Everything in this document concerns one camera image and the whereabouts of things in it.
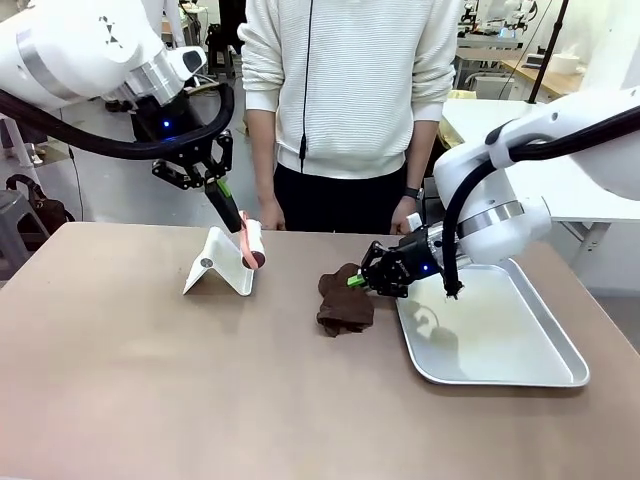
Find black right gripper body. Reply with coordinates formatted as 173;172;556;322
359;223;447;300

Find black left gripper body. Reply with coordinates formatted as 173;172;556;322
132;92;236;192

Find pink lint roller black handle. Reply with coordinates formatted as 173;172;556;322
206;182;267;272

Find dark brown cloth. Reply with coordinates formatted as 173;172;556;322
314;263;377;338

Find person's right forearm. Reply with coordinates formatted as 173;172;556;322
246;107;282;212

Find person's left forearm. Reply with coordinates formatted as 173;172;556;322
399;119;444;201

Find person's left hand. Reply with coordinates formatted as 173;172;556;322
389;196;419;236

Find person's right hand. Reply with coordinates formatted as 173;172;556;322
259;199;287;232

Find white folded roller stand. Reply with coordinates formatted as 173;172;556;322
182;225;255;298

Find black trousers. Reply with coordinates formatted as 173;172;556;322
273;162;409;236

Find silver metal tray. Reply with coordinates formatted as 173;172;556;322
394;258;591;388

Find black step stool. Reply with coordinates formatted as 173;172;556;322
206;23;237;80

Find brown leather bag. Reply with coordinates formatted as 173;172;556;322
5;173;76;237

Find white knit sweater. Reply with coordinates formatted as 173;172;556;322
237;0;464;181

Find grey plastic stool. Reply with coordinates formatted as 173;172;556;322
0;189;32;274

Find white storage box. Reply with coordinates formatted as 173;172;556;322
472;73;522;101

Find white side table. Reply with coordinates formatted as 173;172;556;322
442;98;640;287

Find black tripod pole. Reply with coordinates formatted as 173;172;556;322
529;0;571;104

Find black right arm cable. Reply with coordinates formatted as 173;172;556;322
441;112;640;302

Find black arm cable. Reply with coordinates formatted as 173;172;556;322
0;82;237;162
441;112;640;302

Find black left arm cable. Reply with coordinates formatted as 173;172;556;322
0;82;237;162

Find black earphone cord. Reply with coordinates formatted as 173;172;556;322
298;0;317;162

